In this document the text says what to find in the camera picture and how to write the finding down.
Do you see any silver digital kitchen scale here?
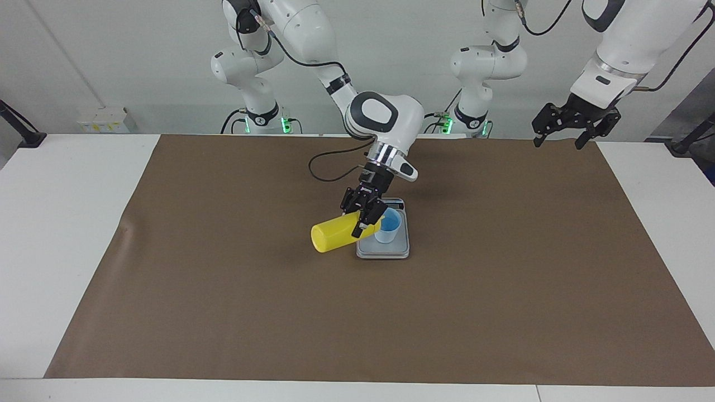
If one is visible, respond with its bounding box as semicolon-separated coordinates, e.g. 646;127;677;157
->
356;197;411;260

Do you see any black clamp stand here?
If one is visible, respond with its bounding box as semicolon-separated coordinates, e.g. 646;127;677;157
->
0;99;47;149
668;112;715;156

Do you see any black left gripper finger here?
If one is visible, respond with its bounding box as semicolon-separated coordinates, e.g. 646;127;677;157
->
531;102;566;149
574;111;622;151

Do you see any brown paper table mat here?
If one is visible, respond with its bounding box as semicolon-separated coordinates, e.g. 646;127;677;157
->
44;133;715;387

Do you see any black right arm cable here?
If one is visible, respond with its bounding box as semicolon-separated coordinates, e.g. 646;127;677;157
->
246;6;376;183

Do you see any light blue plastic cup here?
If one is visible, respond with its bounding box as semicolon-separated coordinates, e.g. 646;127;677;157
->
373;208;403;245

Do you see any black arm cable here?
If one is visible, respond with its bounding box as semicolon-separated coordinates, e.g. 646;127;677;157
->
514;0;715;93
246;6;376;183

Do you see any white wall socket box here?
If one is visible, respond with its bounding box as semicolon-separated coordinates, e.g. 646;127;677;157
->
77;107;129;133

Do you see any yellow squeeze seasoning bottle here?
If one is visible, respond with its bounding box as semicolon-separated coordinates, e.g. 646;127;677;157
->
311;215;384;253

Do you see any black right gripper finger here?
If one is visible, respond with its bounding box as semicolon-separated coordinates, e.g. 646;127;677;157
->
351;200;389;239
340;187;366;218

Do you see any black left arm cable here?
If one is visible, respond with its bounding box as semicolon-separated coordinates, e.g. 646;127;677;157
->
514;0;715;93

